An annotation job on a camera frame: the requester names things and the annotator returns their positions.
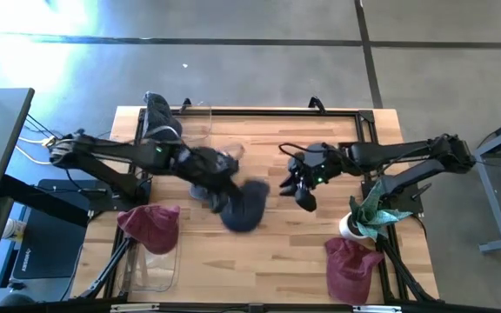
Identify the black aluminium frame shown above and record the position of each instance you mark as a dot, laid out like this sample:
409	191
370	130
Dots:
255	112

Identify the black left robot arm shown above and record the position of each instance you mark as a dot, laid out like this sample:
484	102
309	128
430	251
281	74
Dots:
115	152

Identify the black desk mat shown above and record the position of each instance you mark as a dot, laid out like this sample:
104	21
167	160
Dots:
46	248

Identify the green artificial plant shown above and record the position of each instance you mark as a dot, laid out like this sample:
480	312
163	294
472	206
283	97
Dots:
374	215

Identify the silver bracket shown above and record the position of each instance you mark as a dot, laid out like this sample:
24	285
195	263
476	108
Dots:
376	308
135	308

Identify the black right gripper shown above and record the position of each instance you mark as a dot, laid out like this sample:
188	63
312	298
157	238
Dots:
315	167

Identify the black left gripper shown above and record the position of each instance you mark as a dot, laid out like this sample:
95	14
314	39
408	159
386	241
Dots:
202	167

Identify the yellow power plug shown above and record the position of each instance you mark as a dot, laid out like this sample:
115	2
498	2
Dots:
49	140

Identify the black clamp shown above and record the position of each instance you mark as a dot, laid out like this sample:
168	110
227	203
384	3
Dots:
186	103
316	104

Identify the white plant pot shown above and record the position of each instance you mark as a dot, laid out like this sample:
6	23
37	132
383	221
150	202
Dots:
348	228

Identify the black desk bar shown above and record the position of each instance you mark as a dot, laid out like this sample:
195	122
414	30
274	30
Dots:
37	197

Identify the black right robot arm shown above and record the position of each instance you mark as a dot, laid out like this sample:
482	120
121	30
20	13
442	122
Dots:
389	152

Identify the grey metal table frame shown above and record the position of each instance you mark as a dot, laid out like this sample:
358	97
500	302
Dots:
492	195

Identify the dark red cap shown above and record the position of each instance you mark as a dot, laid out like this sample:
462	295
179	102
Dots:
348	271
150	226

